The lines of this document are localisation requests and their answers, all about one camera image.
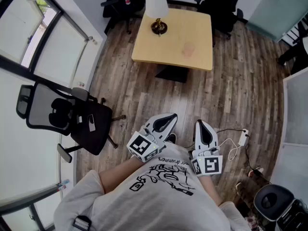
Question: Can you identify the black framed window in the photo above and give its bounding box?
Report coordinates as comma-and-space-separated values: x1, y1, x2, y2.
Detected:
0, 0, 108, 231

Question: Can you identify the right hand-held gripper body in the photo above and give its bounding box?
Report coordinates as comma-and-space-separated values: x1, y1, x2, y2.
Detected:
190, 147, 223, 178

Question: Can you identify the white printed t-shirt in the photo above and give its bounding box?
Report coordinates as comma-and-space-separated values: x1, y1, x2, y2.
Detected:
53, 142, 252, 231

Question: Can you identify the black cable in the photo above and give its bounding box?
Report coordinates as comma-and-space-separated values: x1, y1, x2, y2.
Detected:
244, 133, 272, 185

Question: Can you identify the person's right forearm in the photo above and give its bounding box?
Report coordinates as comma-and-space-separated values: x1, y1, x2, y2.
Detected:
199, 175, 226, 206

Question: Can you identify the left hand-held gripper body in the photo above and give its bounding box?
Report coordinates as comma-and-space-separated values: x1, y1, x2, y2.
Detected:
127, 126, 167, 163

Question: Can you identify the black mesh office chair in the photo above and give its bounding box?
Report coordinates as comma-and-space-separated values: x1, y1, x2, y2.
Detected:
15, 82, 127, 164

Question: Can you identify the person's left forearm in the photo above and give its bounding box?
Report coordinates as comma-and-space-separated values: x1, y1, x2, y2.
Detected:
98, 155, 142, 194

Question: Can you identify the frosted glass door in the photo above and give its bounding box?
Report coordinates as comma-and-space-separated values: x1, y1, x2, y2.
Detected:
245, 0, 308, 42

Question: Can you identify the white shade table lamp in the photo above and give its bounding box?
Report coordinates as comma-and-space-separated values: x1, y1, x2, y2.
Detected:
145, 0, 169, 37

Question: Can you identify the black table base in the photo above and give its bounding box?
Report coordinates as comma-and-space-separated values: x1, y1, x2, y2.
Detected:
155, 65, 189, 83

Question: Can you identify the grey flat device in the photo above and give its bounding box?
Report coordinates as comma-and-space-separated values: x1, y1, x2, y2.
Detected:
87, 114, 96, 132

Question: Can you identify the white cable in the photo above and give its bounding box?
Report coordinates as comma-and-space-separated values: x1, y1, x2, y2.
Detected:
218, 137, 242, 161

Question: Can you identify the frosted glass partition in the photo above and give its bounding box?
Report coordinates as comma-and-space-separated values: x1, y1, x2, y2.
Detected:
269, 66, 308, 202

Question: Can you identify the black round-seat chair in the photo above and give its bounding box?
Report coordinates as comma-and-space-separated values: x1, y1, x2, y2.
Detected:
254, 183, 308, 231

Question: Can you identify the small clear bottle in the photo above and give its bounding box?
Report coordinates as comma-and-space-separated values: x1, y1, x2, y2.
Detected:
57, 179, 70, 192

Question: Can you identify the black strap buckle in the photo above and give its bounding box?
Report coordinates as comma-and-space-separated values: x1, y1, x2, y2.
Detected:
72, 215, 92, 231

